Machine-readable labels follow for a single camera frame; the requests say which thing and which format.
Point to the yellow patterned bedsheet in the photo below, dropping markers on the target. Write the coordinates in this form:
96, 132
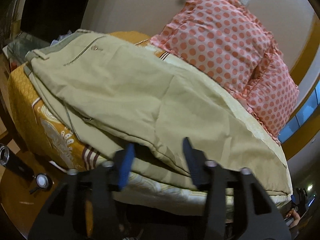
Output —
44, 132

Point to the person's right hand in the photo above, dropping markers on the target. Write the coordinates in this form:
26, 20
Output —
294, 216

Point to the khaki beige pants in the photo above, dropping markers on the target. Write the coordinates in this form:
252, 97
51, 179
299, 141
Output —
109, 92

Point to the blue glass window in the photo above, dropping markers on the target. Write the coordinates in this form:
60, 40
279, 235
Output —
303, 114

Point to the right pink polka-dot pillow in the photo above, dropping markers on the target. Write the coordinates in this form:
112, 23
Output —
270, 94

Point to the left pink polka-dot pillow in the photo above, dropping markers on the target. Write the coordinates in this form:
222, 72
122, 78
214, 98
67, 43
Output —
221, 38

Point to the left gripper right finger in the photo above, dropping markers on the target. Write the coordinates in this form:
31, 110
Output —
255, 216

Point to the pink polka-dot pillow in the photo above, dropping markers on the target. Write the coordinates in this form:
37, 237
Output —
270, 94
221, 38

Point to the black flashlight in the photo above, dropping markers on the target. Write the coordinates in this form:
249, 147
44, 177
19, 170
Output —
12, 162

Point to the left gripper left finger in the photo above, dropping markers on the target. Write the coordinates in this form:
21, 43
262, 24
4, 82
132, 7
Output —
82, 206

